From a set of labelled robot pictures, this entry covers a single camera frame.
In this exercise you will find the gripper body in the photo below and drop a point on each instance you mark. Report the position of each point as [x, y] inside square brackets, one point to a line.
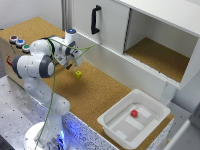
[67, 56]

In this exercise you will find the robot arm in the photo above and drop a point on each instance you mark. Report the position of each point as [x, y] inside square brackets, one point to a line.
[33, 66]

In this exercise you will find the yellow block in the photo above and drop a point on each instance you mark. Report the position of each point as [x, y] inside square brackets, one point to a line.
[78, 74]

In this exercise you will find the pink block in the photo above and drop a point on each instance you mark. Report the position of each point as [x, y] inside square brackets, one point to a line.
[134, 113]

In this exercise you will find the green button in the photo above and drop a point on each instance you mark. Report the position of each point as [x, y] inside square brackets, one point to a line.
[26, 48]

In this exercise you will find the blue button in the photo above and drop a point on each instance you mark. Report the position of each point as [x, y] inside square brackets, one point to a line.
[20, 42]

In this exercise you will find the white sliding door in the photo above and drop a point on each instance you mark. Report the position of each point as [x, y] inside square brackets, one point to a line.
[106, 23]

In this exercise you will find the wooden drawer box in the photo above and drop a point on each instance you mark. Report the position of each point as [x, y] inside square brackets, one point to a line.
[20, 36]

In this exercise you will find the red button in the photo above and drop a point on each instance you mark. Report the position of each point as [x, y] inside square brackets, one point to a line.
[13, 38]

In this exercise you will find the white cabinet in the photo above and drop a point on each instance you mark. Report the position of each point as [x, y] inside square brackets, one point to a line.
[156, 43]

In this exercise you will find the white plastic box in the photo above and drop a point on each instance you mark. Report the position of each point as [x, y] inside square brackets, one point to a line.
[135, 118]

